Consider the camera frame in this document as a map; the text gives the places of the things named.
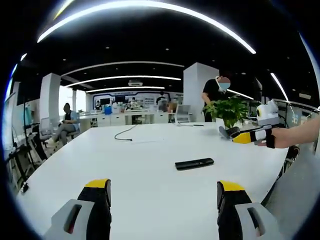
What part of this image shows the grey office chair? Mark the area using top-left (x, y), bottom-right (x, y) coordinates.
top-left (39, 116), bottom-right (76, 148)

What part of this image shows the ceiling light strip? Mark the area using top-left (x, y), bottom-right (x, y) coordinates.
top-left (85, 86), bottom-right (166, 94)
top-left (36, 1), bottom-right (257, 55)
top-left (65, 75), bottom-right (182, 88)

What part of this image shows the white counter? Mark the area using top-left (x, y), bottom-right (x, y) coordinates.
top-left (79, 109), bottom-right (176, 128)

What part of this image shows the person's right hand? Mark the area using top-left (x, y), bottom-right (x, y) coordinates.
top-left (257, 127), bottom-right (277, 150)

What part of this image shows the black tripod stand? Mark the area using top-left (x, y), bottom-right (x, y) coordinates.
top-left (7, 96), bottom-right (48, 186)

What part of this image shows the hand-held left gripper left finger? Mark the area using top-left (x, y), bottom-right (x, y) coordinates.
top-left (43, 178), bottom-right (112, 240)

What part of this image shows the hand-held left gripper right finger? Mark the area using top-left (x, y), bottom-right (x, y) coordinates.
top-left (216, 180), bottom-right (286, 240)

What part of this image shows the grey cable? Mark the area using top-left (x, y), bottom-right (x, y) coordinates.
top-left (114, 124), bottom-right (138, 142)

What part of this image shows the black remote control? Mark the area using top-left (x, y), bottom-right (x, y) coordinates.
top-left (174, 157), bottom-right (215, 171)

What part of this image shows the white plant pot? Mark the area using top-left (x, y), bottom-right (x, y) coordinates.
top-left (215, 117), bottom-right (233, 131)

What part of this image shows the green potted plant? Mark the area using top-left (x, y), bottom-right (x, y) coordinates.
top-left (202, 96), bottom-right (250, 131)

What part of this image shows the white office chair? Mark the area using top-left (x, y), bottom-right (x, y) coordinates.
top-left (174, 104), bottom-right (194, 126)

